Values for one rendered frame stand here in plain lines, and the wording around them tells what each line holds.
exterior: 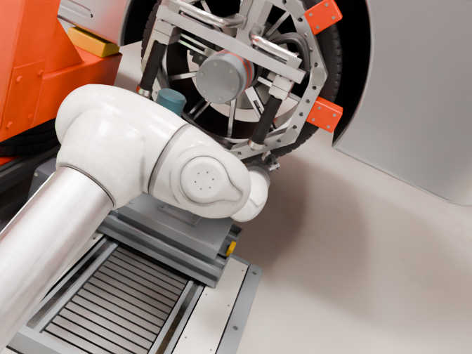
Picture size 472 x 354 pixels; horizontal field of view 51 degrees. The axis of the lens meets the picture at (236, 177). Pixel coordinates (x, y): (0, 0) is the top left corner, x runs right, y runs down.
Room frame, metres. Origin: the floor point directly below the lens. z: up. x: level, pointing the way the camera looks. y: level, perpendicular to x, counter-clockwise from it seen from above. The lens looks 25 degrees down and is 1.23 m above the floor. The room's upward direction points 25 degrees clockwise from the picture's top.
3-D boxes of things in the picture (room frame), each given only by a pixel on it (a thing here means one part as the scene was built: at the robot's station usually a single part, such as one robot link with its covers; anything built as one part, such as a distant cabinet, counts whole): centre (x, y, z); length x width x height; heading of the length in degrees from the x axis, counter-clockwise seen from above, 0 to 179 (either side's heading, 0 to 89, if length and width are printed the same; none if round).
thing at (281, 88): (1.31, -0.01, 0.93); 0.09 x 0.05 x 0.05; 177
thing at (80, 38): (1.69, 0.65, 0.70); 0.14 x 0.14 x 0.05; 87
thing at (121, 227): (1.70, 0.14, 0.13); 0.50 x 0.36 x 0.10; 87
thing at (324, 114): (1.52, -0.17, 0.85); 0.09 x 0.08 x 0.07; 87
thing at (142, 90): (1.30, 0.33, 0.83); 0.04 x 0.04 x 0.16
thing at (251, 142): (1.28, -0.01, 0.83); 0.04 x 0.04 x 0.16
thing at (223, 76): (1.46, 0.15, 0.85); 0.21 x 0.14 x 0.14; 177
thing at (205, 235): (1.70, 0.14, 0.32); 0.40 x 0.30 x 0.28; 87
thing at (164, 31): (1.33, 0.33, 0.93); 0.09 x 0.05 x 0.05; 177
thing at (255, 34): (1.40, 0.05, 1.03); 0.19 x 0.18 x 0.11; 177
